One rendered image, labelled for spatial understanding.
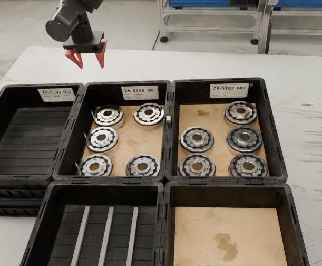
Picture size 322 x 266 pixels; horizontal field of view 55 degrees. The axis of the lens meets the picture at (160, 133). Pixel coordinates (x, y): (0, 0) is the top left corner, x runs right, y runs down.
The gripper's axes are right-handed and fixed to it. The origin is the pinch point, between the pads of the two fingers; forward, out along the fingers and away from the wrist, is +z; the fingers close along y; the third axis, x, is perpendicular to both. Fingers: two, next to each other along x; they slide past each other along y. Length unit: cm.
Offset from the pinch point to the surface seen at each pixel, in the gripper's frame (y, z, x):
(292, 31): 107, 99, 170
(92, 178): 3.9, 12.4, -30.4
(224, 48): 52, 111, 167
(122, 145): 6.4, 23.0, -11.5
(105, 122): 0.1, 20.2, -4.0
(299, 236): 52, 12, -44
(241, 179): 41, 13, -30
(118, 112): 3.5, 20.5, 0.9
